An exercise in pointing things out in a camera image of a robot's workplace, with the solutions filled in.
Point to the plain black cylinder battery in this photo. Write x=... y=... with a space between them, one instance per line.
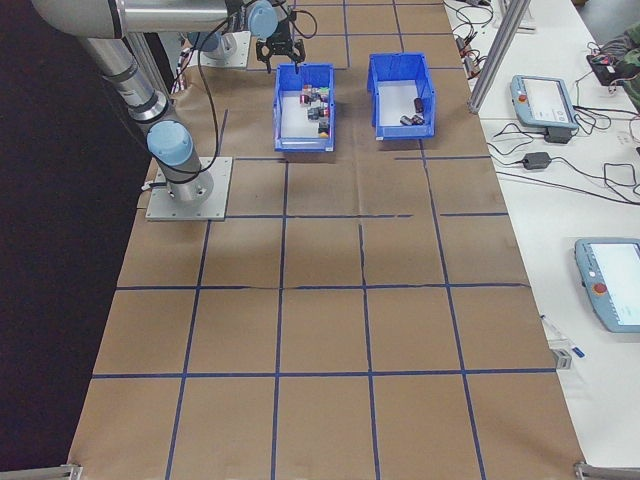
x=419 y=104

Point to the person in camouflage clothing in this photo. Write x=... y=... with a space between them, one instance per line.
x=627 y=60

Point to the grey-blue teach pendant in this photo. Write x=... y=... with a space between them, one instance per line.
x=615 y=290
x=542 y=97

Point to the yellow push button black body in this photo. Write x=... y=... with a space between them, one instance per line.
x=324 y=131

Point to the black power adapter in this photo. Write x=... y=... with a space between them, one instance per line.
x=557 y=136
x=537 y=160

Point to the red capped black switch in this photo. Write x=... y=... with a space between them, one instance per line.
x=315 y=115

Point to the aluminium corner rail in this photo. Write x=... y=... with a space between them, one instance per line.
x=607 y=471
x=37 y=472

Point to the black silver-striped cylinder battery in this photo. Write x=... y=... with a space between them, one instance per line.
x=406 y=120
x=417 y=119

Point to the small grey white box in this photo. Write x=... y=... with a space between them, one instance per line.
x=561 y=360

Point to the blue plastic push-button bin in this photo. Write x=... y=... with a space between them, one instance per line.
x=300 y=145

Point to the white foam liner sheet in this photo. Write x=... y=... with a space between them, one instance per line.
x=395 y=105
x=292 y=120

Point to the blue plastic battery bin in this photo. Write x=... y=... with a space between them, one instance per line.
x=400 y=134

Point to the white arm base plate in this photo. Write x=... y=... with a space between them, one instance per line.
x=240 y=60
x=220 y=200

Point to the black orange USB hub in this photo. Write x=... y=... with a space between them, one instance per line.
x=462 y=44
x=471 y=64

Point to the aluminium camera post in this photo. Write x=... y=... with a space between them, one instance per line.
x=495 y=57

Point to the white silver push button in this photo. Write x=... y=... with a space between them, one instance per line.
x=320 y=104

